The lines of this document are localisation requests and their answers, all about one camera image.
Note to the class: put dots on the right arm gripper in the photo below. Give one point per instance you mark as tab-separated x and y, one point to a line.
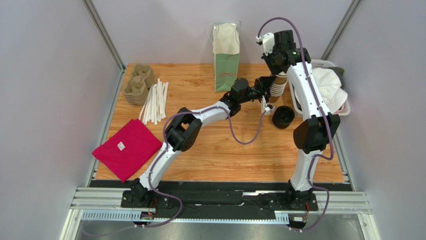
277	66

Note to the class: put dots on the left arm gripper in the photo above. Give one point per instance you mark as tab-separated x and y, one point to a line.
263	85

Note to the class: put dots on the stack of paper cups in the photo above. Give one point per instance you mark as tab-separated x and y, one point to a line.
278	87

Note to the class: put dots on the green white paper bag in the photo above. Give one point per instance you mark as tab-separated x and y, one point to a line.
225	40

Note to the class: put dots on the stack of pulp cup carriers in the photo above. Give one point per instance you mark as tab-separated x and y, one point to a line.
136	89

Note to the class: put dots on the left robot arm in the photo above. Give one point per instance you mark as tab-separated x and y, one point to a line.
182	129

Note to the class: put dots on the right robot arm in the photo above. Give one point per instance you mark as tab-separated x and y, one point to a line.
319	125

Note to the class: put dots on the white plastic basket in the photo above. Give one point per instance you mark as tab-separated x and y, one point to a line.
316	63

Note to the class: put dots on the white bucket hat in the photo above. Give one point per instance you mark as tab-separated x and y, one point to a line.
329	86

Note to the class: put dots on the dark green cloth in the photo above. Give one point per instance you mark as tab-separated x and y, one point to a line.
340	73

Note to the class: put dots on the white paper straws bundle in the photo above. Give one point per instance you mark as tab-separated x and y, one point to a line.
154	108

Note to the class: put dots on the red folded cloth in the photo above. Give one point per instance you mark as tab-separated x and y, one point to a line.
128	150

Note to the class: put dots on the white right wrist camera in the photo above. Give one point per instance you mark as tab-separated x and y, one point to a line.
267	41

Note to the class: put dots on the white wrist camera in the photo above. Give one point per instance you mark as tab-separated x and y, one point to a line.
266	108
267	41

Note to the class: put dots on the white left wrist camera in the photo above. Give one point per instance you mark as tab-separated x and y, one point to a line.
266	108

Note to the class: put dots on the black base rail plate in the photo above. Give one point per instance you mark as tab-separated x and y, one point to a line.
196	200

